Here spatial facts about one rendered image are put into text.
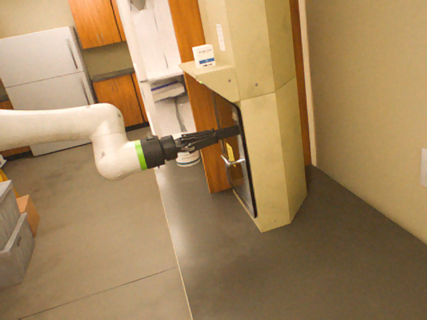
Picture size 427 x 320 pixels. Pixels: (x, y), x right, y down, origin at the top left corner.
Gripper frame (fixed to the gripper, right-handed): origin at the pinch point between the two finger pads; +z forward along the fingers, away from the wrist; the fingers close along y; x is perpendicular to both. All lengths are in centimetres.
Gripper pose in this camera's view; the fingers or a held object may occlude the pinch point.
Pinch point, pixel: (226, 133)
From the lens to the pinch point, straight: 109.0
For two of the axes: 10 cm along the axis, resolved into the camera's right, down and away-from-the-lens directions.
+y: -2.6, -3.4, 9.0
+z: 9.5, -2.6, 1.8
